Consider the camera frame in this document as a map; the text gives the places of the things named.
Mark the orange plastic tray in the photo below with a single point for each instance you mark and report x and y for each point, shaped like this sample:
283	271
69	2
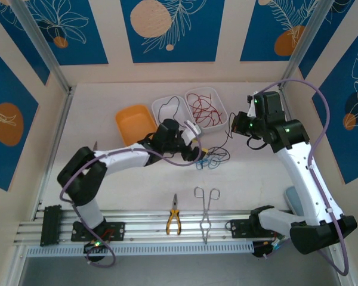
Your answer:
131	125

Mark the right arm base electronics box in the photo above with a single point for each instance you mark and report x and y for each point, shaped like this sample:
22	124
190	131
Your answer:
261	251

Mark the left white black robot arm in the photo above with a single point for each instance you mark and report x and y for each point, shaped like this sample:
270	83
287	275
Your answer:
122	156

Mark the left arm base electronics box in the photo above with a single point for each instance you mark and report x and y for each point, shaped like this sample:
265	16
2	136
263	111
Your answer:
91	247

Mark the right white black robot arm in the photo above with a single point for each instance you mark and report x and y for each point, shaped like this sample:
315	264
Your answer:
310	184

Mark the white plastic tray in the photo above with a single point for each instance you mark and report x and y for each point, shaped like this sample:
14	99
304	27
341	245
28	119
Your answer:
171	108
209	129

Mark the metal tongs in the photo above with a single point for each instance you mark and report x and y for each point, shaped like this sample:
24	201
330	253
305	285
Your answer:
206	220

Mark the light blue zip case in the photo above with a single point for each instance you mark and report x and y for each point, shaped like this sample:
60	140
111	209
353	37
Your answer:
290	196

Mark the silver scissors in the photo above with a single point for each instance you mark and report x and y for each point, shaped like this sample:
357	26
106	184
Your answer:
95	146

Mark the black ribbed block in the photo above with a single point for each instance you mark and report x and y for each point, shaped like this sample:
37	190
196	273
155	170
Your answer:
50	225

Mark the blue floral wall panel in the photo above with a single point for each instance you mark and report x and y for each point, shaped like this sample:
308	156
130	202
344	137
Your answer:
18	41
331	29
6	89
346	143
86	44
197	35
262	29

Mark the aluminium rail frame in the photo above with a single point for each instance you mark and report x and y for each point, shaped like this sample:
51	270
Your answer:
149	226

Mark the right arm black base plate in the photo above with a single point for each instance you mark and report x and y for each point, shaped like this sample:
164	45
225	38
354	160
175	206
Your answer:
237	228

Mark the aluminium corner post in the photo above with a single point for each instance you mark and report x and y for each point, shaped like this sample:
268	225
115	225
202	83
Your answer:
43	44
303	44

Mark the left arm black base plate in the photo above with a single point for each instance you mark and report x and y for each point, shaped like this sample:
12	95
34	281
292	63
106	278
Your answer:
119	231

